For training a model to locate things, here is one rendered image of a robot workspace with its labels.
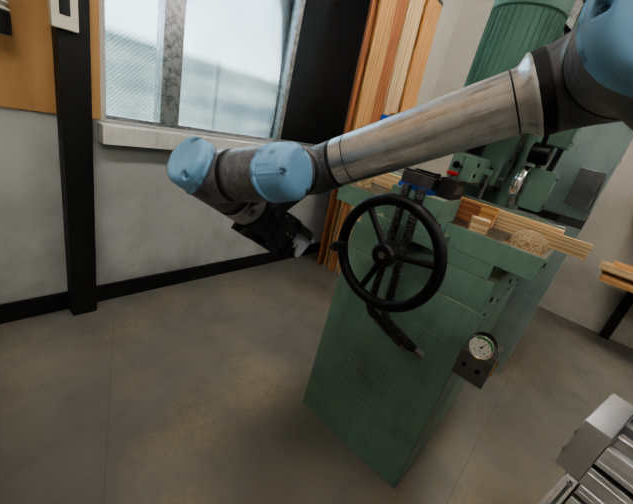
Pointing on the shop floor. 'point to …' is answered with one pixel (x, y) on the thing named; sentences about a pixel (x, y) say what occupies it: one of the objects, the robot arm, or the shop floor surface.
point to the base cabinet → (390, 369)
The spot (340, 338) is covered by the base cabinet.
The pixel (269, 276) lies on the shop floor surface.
